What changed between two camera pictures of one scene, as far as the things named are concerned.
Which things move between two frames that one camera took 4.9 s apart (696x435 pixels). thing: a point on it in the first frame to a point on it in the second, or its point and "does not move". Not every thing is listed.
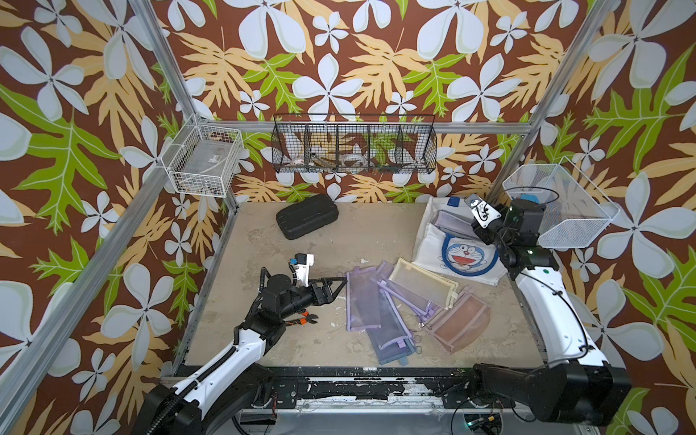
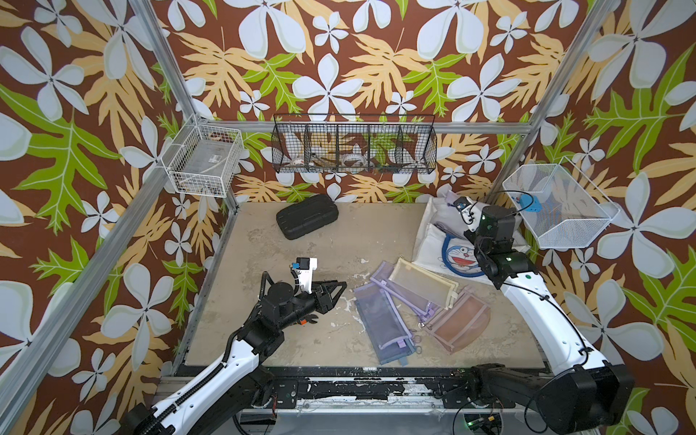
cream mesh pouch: (424, 285) does not move
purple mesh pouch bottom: (391, 341) does not move
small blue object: (529, 197) does not move
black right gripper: (482, 234) to (470, 236)
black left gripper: (325, 297) does not move
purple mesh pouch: (362, 302) to (446, 215)
